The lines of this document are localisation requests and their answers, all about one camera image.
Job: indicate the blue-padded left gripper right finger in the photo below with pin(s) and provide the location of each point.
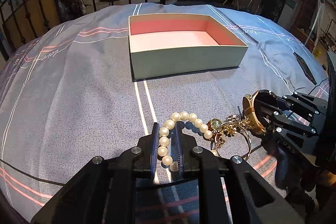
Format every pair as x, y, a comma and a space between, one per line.
230, 190

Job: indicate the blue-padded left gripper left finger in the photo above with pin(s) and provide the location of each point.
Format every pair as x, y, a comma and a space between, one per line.
103, 191

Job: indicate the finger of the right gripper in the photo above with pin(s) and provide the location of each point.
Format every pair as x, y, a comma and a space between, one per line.
309, 108
293, 137

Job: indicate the tan strap black watch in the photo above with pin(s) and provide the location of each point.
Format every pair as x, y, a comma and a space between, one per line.
252, 113

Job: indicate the gold jewelry cluster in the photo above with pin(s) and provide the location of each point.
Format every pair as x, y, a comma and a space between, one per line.
231, 126

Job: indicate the black smartphone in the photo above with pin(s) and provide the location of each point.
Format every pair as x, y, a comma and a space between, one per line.
307, 72

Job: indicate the grey-blue striped bed cover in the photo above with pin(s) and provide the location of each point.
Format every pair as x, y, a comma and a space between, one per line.
71, 96

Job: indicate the pale green box pink interior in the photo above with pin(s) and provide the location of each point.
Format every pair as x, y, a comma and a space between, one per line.
171, 43

